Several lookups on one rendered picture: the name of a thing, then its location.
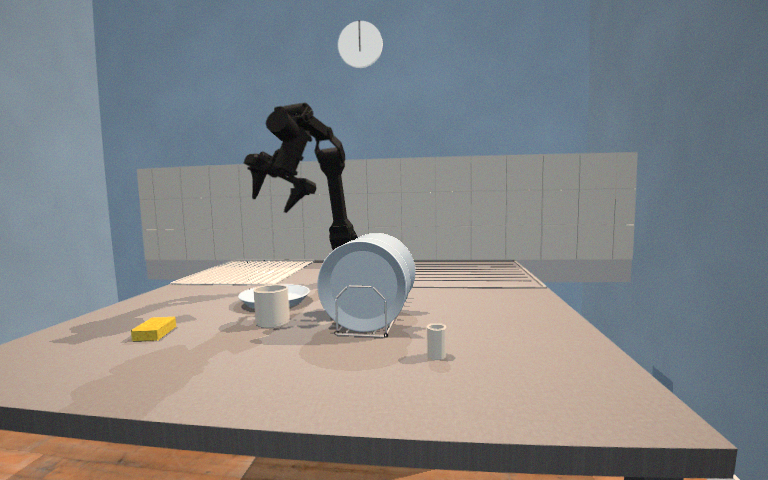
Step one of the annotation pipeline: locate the grey tiled splashback panel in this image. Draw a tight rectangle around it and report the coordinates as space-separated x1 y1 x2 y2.
137 152 638 282

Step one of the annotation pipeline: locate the pale grey cylindrical cup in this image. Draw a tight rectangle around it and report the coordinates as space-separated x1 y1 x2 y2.
427 324 446 360

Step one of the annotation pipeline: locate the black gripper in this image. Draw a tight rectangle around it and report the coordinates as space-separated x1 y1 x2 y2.
244 144 317 213

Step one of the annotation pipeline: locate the yellow sponge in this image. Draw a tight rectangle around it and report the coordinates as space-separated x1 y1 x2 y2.
131 317 176 341

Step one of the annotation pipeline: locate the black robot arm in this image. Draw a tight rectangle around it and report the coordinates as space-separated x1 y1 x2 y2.
266 103 358 250

